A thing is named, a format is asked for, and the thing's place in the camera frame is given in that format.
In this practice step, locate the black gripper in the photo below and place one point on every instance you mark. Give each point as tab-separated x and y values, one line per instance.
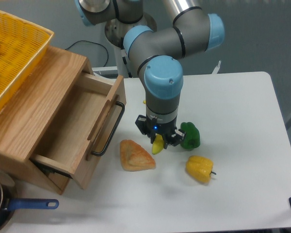
151	127

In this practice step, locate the yellow banana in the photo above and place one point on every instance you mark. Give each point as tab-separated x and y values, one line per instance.
158	144

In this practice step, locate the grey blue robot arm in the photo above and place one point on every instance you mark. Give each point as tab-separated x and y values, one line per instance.
154	55

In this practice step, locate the open wooden top drawer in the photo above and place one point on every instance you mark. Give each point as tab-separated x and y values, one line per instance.
82	124

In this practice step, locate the wooden drawer cabinet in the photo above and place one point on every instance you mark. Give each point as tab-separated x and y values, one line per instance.
27	115

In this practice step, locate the green bell pepper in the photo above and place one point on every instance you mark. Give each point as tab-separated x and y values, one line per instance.
192	138

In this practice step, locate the triangular toasted bread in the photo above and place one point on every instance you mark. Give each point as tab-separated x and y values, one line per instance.
133	157

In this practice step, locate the yellow bell pepper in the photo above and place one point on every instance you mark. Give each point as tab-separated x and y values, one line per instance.
199	168

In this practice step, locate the yellow plastic basket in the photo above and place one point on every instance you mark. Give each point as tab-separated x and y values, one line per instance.
22	46

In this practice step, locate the black drawer handle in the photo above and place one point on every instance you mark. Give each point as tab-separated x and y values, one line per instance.
101	153

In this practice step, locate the white metal bracket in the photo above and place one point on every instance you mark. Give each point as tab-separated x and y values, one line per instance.
217	68

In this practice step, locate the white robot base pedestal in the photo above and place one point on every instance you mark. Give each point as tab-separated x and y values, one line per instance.
115	32

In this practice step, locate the blue handled black pan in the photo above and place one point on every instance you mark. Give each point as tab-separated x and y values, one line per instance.
9	201

